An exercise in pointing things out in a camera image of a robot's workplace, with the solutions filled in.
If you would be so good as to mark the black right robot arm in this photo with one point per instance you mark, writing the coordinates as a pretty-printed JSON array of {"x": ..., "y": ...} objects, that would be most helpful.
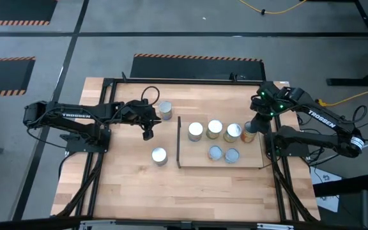
[{"x": 321, "y": 116}]

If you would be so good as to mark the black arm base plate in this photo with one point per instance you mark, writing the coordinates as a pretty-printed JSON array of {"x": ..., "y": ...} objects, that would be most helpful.
[
  {"x": 300, "y": 150},
  {"x": 75, "y": 147}
]

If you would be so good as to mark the tall peaches can blue label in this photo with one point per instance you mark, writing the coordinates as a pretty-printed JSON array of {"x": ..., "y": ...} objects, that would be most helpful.
[{"x": 165, "y": 108}]

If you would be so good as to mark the tall can yellow orange label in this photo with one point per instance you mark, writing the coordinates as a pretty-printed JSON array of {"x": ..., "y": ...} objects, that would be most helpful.
[{"x": 247, "y": 135}]

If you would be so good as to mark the white paper sheet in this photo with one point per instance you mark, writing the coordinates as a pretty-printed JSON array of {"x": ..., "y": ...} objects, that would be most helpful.
[{"x": 323, "y": 175}]

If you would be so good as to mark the silver frame bracket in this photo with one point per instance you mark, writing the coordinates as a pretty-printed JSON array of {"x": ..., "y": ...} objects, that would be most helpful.
[
  {"x": 97, "y": 224},
  {"x": 275, "y": 226}
]

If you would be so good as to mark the black aluminium table frame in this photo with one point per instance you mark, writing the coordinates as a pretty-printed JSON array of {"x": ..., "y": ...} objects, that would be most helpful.
[{"x": 177, "y": 82}]

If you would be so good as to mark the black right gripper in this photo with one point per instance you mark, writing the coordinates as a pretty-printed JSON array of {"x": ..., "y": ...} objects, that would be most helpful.
[{"x": 261, "y": 123}]

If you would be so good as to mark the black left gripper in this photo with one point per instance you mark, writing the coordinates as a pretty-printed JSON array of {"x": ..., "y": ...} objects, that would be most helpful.
[{"x": 137, "y": 113}]

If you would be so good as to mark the wooden shelf board black frame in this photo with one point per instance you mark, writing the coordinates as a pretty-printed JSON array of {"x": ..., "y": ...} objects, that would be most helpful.
[{"x": 196, "y": 157}]

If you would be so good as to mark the tall oranges can green label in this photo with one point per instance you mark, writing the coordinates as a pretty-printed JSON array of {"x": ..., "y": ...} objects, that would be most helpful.
[{"x": 215, "y": 126}]

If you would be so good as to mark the black crossbar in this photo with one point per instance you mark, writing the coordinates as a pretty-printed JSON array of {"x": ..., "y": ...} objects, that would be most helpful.
[{"x": 43, "y": 222}]

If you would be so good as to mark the tall berries can blue label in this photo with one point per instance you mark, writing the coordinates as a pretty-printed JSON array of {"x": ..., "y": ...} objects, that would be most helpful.
[{"x": 159, "y": 155}]

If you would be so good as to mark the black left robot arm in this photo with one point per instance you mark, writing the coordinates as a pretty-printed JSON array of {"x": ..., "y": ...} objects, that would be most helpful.
[{"x": 59, "y": 118}]

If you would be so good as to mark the tall can multicoloured label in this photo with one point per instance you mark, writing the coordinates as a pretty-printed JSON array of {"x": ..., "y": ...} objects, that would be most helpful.
[{"x": 195, "y": 128}]

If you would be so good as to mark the short can teal orange label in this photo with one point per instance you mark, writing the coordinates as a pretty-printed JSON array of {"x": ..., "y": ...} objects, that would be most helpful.
[{"x": 215, "y": 152}]

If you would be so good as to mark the black mat orange hazard stripe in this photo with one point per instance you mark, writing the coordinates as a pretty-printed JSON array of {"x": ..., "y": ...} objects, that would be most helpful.
[
  {"x": 2, "y": 76},
  {"x": 11, "y": 9},
  {"x": 171, "y": 68}
]

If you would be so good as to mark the black desk leg frame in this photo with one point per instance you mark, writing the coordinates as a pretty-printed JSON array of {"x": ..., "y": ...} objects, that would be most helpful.
[{"x": 347, "y": 81}]

